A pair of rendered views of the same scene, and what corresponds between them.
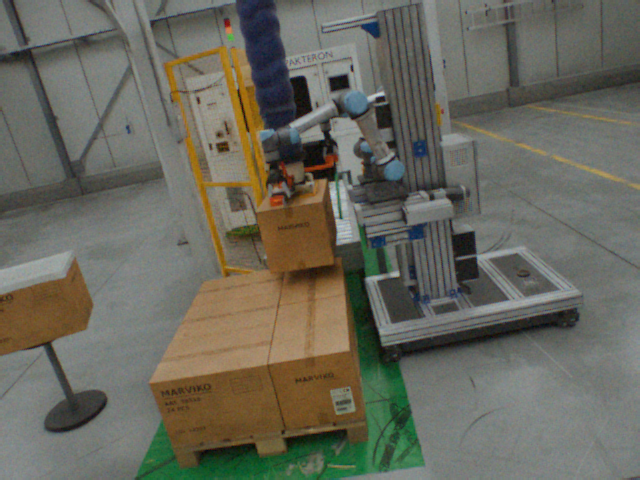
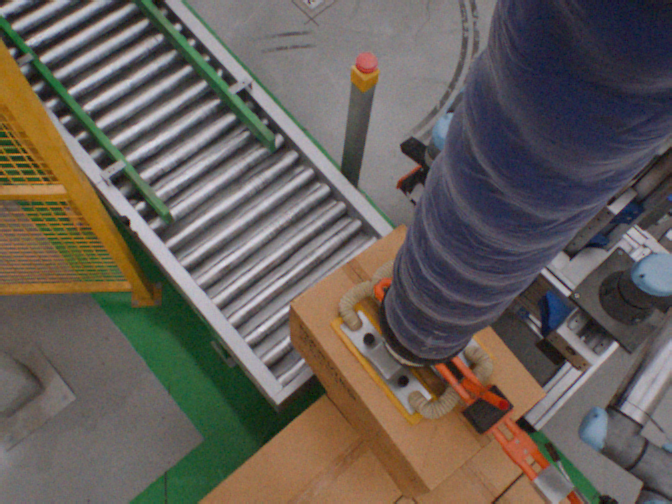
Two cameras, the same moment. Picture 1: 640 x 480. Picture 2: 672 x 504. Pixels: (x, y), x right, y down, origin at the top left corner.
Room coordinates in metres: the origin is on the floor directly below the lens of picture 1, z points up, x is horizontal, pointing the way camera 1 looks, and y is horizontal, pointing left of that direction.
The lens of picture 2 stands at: (2.99, 0.66, 2.96)
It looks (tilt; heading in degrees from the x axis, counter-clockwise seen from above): 69 degrees down; 307
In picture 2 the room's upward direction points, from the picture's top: 9 degrees clockwise
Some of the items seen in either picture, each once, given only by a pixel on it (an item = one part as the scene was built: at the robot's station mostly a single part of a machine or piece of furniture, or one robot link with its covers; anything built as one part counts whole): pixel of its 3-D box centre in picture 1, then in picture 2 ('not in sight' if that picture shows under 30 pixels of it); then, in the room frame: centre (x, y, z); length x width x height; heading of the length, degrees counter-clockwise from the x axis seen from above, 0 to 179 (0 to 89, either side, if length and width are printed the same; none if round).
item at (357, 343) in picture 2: not in sight; (385, 361); (3.12, 0.21, 1.10); 0.34 x 0.10 x 0.05; 174
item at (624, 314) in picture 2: (385, 185); (633, 292); (2.78, -0.42, 1.09); 0.15 x 0.15 x 0.10
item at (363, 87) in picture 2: (375, 225); (354, 146); (3.83, -0.45, 0.50); 0.07 x 0.07 x 1.00; 86
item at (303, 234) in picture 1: (300, 222); (404, 363); (3.09, 0.12, 0.87); 0.60 x 0.40 x 0.40; 172
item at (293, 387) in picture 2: (312, 252); (356, 334); (3.29, 0.09, 0.58); 0.70 x 0.03 x 0.06; 86
